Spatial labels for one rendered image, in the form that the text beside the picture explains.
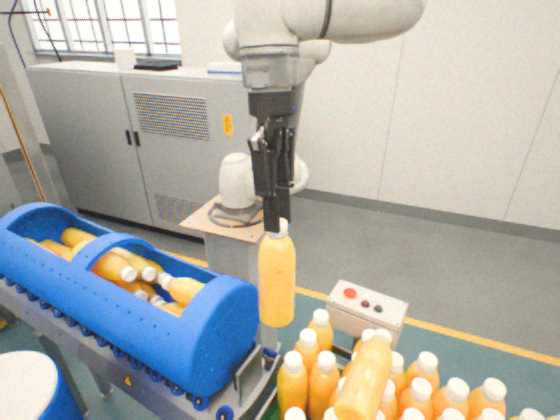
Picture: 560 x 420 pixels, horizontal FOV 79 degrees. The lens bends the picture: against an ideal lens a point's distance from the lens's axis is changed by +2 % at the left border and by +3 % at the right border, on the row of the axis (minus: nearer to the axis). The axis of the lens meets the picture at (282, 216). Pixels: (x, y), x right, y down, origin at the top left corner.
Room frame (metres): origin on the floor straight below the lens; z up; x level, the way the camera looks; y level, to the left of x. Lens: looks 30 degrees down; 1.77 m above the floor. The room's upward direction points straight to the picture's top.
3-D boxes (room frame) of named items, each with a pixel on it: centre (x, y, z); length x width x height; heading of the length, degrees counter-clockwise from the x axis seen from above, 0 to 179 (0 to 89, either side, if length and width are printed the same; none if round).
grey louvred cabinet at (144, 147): (2.99, 1.13, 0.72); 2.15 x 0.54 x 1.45; 68
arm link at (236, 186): (1.38, 0.19, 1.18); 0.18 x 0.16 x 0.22; 101
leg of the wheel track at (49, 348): (1.02, 1.03, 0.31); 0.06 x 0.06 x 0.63; 60
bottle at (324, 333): (0.63, -0.10, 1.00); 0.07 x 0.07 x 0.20
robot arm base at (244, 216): (1.39, 0.22, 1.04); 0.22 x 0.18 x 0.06; 67
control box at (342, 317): (0.70, -0.24, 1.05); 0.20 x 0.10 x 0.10; 60
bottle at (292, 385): (0.50, -0.02, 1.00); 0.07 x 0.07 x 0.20
